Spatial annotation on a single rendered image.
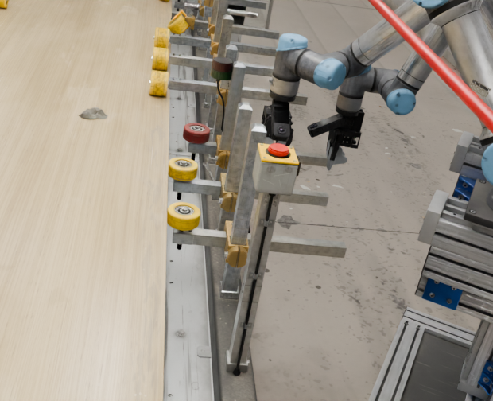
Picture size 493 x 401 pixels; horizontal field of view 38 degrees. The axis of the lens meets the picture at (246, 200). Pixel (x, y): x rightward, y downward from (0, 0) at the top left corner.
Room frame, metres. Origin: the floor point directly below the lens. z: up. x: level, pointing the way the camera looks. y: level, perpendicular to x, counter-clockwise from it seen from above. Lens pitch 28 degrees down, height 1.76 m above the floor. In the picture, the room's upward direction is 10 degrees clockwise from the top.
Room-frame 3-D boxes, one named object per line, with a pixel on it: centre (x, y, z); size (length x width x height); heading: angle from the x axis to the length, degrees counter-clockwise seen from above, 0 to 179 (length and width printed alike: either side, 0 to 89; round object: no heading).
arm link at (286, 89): (1.82, -0.04, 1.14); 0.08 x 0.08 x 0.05
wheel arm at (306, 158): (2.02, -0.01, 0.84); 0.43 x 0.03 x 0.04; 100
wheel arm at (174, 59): (2.49, 0.15, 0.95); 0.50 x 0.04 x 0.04; 100
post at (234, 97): (1.96, 0.09, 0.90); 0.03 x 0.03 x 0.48; 10
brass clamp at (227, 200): (1.73, 0.05, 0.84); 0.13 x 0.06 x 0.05; 10
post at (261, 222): (1.21, -0.04, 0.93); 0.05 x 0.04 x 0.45; 10
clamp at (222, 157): (1.98, 0.10, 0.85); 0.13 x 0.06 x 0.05; 10
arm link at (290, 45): (1.82, -0.05, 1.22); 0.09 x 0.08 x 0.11; 54
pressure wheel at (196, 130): (1.98, 0.19, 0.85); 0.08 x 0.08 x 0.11
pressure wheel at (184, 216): (1.48, 0.14, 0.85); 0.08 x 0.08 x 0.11
